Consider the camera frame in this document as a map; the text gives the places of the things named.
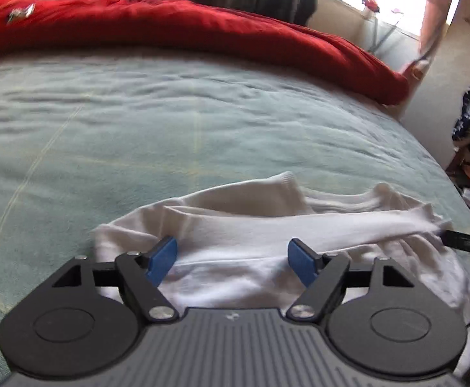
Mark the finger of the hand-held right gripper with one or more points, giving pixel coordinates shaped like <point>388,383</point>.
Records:
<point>464,242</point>

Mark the small silver packet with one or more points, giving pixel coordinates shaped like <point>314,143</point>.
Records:
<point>20,13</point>

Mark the red duvet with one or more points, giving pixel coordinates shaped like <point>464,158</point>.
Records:
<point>178,24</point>

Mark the orange curtain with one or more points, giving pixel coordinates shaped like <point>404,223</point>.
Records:
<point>434,8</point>

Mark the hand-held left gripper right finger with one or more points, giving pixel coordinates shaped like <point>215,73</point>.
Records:
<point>301,260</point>

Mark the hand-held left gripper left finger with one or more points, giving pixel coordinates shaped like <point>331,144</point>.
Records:
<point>162,258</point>

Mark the white long-sleeve shirt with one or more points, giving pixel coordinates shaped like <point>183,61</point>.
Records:
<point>259,217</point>

